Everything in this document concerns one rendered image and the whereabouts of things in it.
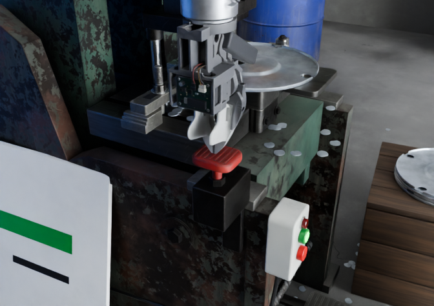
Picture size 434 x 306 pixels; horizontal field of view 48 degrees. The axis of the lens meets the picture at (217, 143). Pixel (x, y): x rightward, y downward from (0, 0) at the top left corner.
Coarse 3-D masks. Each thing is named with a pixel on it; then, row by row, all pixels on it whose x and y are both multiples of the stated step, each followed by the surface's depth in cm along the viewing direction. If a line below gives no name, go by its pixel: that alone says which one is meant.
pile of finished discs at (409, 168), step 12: (408, 156) 152; (420, 156) 150; (432, 156) 150; (396, 168) 143; (408, 168) 144; (420, 168) 144; (432, 168) 142; (396, 180) 142; (408, 180) 138; (420, 180) 138; (432, 180) 138; (408, 192) 137; (420, 192) 134; (432, 192) 133; (432, 204) 132
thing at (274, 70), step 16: (256, 48) 114; (288, 48) 114; (256, 64) 103; (272, 64) 103; (288, 64) 105; (304, 64) 105; (256, 80) 97; (272, 80) 97; (288, 80) 97; (304, 80) 97
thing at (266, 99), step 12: (324, 72) 101; (336, 72) 102; (312, 84) 96; (324, 84) 96; (252, 96) 102; (264, 96) 102; (276, 96) 108; (312, 96) 93; (252, 108) 103; (264, 108) 103; (276, 108) 109; (252, 120) 104; (264, 120) 104
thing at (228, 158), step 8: (200, 152) 76; (208, 152) 76; (224, 152) 76; (232, 152) 76; (240, 152) 76; (192, 160) 76; (200, 160) 74; (208, 160) 74; (216, 160) 74; (224, 160) 74; (232, 160) 74; (240, 160) 76; (208, 168) 74; (216, 168) 73; (224, 168) 73; (232, 168) 74; (216, 176) 77
